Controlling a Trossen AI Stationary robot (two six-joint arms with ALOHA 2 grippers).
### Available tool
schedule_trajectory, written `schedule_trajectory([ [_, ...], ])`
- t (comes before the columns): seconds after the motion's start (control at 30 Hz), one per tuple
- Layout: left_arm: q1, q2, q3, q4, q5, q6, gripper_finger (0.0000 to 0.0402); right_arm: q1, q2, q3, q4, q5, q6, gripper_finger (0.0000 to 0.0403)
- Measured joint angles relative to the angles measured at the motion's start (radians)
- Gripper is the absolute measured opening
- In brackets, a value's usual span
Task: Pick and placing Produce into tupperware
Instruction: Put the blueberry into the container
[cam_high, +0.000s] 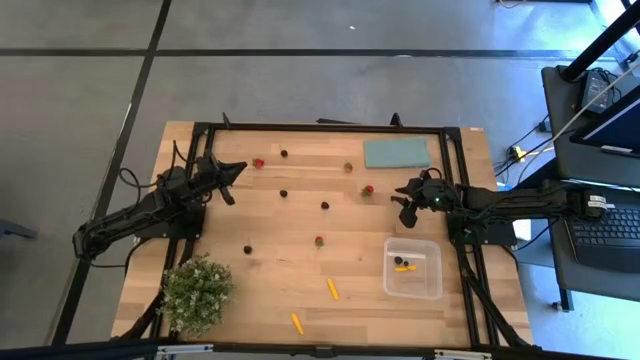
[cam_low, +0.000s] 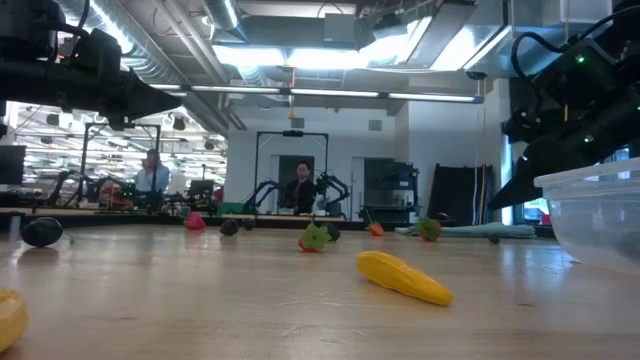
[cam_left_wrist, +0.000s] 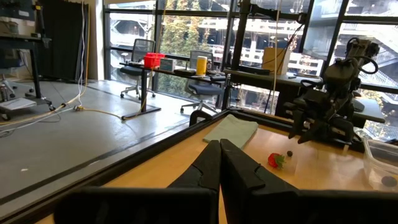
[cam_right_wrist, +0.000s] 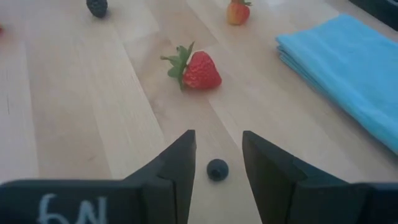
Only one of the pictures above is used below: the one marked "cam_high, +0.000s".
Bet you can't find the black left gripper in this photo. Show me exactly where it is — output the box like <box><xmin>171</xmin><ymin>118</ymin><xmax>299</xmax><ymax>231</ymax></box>
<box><xmin>195</xmin><ymin>154</ymin><xmax>249</xmax><ymax>206</ymax></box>

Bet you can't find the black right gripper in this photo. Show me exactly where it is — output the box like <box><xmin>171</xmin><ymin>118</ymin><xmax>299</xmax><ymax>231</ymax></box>
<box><xmin>390</xmin><ymin>177</ymin><xmax>459</xmax><ymax>230</ymax></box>

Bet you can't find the clear plastic tupperware container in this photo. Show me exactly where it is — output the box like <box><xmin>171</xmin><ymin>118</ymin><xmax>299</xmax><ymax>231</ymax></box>
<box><xmin>382</xmin><ymin>236</ymin><xmax>444</xmax><ymax>301</ymax></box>

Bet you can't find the folded teal cloth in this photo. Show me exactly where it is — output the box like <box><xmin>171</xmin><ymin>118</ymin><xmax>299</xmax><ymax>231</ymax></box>
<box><xmin>363</xmin><ymin>137</ymin><xmax>433</xmax><ymax>170</ymax></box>

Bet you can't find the white paper sheet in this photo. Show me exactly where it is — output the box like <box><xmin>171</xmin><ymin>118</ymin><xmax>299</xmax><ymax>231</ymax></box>
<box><xmin>512</xmin><ymin>219</ymin><xmax>534</xmax><ymax>244</ymax></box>

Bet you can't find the green artificial potted plant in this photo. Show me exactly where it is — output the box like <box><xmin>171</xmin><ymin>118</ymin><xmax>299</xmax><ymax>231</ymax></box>
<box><xmin>159</xmin><ymin>253</ymin><xmax>235</xmax><ymax>337</ymax></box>

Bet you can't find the dark grey desk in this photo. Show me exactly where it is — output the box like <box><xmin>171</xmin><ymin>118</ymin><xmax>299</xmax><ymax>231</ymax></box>
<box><xmin>541</xmin><ymin>64</ymin><xmax>640</xmax><ymax>189</ymax></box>
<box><xmin>544</xmin><ymin>179</ymin><xmax>640</xmax><ymax>314</ymax></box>

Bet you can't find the black keyboard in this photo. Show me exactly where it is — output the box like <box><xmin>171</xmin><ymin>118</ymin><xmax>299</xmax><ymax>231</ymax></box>
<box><xmin>564</xmin><ymin>205</ymin><xmax>640</xmax><ymax>275</ymax></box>

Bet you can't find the black power adapter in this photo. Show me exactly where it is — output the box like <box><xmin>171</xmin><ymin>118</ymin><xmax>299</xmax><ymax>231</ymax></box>
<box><xmin>581</xmin><ymin>69</ymin><xmax>615</xmax><ymax>115</ymax></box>

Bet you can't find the grey chair base leg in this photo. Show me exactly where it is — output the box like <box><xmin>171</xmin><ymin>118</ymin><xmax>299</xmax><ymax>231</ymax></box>
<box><xmin>0</xmin><ymin>218</ymin><xmax>39</xmax><ymax>241</ymax></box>

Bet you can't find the black diagonal pole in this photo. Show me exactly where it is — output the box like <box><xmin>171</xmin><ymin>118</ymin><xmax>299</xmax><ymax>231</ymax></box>
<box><xmin>559</xmin><ymin>0</ymin><xmax>640</xmax><ymax>82</ymax></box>

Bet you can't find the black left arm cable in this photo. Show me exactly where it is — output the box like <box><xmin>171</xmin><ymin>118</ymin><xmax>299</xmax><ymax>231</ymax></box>
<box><xmin>118</xmin><ymin>167</ymin><xmax>164</xmax><ymax>191</ymax></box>

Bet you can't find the black aluminium table frame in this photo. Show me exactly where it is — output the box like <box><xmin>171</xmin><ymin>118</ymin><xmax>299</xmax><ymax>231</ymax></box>
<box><xmin>112</xmin><ymin>112</ymin><xmax>541</xmax><ymax>351</ymax></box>

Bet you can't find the white cable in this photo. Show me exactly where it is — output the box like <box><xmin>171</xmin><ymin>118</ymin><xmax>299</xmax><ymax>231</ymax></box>
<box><xmin>547</xmin><ymin>62</ymin><xmax>640</xmax><ymax>144</ymax></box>

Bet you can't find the black camera mount beam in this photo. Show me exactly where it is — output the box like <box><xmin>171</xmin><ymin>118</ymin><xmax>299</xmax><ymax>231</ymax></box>
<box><xmin>0</xmin><ymin>338</ymin><xmax>640</xmax><ymax>360</ymax></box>

